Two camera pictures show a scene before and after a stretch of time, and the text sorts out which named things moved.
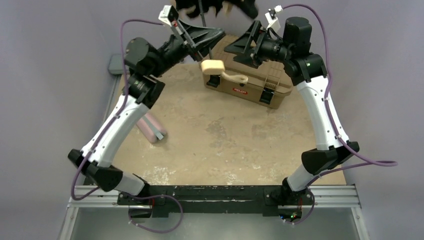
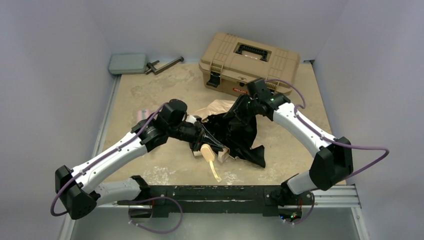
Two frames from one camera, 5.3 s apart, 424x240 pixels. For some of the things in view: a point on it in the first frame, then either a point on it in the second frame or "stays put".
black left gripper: x=185 y=36 -> x=199 y=137
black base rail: x=270 y=200 stays put
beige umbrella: x=198 y=9 -> x=227 y=136
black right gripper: x=257 y=42 -> x=241 y=108
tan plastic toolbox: x=266 y=84 stays put
